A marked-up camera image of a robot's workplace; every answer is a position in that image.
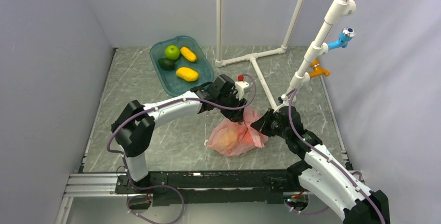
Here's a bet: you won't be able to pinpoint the dark green fake avocado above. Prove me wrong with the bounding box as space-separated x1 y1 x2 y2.
158 58 175 71

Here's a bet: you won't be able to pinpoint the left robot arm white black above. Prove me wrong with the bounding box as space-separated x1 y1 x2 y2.
107 74 255 193

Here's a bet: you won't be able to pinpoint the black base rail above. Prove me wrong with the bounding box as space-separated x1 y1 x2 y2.
115 169 302 206

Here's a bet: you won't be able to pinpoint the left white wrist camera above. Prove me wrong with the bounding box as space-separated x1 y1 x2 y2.
235 75 251 99

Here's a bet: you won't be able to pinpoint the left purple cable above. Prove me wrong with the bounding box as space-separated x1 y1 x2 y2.
106 74 257 224

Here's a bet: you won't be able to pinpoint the white PVC pipe frame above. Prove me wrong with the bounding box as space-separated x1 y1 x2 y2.
215 0 356 110

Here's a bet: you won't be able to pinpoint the purple cable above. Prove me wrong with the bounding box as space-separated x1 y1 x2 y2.
106 74 257 224
284 88 387 224

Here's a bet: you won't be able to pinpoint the teal plastic tray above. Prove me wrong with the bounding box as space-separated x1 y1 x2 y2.
149 35 214 97

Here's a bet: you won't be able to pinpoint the pink plastic bag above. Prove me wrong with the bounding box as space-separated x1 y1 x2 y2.
205 107 268 156

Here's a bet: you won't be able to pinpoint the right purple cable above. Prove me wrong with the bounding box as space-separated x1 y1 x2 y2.
284 88 387 224

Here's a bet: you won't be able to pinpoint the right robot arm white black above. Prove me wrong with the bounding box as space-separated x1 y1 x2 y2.
251 106 391 223

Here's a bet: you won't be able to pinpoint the green fake apple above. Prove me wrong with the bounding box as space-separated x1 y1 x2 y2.
164 45 180 60

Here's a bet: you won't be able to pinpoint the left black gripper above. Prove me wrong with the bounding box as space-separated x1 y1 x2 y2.
216 90 248 123

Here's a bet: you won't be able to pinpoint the orange faucet tap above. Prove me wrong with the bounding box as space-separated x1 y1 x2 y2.
309 58 330 78

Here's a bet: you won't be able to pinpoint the blue faucet tap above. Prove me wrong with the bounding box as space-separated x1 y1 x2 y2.
327 27 356 51

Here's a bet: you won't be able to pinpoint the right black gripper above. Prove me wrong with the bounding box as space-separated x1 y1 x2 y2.
250 108 290 139

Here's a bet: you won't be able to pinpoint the yellow fake fruit rear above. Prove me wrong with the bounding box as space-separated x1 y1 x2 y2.
180 47 197 62

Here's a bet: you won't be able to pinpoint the aluminium extrusion frame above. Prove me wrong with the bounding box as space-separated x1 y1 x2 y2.
55 173 127 223

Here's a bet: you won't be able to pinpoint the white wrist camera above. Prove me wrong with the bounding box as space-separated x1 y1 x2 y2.
277 93 292 108
235 75 251 99

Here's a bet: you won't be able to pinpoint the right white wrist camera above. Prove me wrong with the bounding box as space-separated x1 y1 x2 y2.
277 93 292 108

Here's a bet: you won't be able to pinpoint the yellow fake mango front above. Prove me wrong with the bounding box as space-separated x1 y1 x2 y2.
175 67 199 82

